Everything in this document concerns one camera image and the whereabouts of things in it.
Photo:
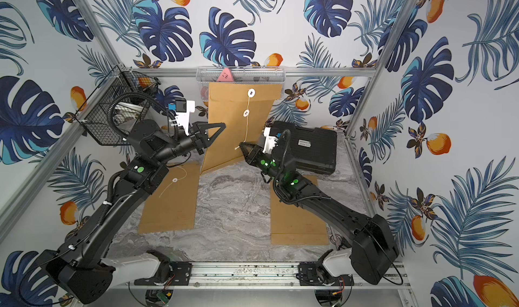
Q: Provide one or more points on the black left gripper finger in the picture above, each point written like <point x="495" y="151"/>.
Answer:
<point x="202" y="127"/>
<point x="211" y="134"/>

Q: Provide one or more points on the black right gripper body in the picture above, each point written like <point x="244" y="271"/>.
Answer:
<point x="265" y="162"/>

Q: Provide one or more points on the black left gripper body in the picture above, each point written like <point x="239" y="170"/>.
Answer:
<point x="199" y="136"/>

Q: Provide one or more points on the brown kraft file bag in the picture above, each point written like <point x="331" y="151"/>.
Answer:
<point x="293" y="226"/>
<point x="244" y="109"/>
<point x="172" y="207"/>

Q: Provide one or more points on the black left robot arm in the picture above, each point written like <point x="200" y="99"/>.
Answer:
<point x="78" y="265"/>

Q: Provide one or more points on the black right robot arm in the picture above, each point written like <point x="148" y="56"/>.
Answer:
<point x="373" y="248"/>

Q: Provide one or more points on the black plastic tool case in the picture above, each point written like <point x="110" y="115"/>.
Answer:
<point x="314" y="149"/>

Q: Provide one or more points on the pink triangle item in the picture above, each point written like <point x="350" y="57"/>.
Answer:
<point x="226" y="76"/>

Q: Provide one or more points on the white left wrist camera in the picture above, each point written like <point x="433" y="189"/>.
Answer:
<point x="181" y="108"/>

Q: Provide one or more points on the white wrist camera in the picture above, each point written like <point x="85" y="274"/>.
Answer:
<point x="181" y="108"/>
<point x="270" y="141"/>

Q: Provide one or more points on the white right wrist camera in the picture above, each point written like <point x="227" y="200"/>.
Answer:
<point x="270" y="141"/>

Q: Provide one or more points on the black wire basket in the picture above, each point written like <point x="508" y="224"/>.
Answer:
<point x="121" y="100"/>

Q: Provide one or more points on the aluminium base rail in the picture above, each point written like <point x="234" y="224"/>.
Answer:
<point x="247" y="275"/>

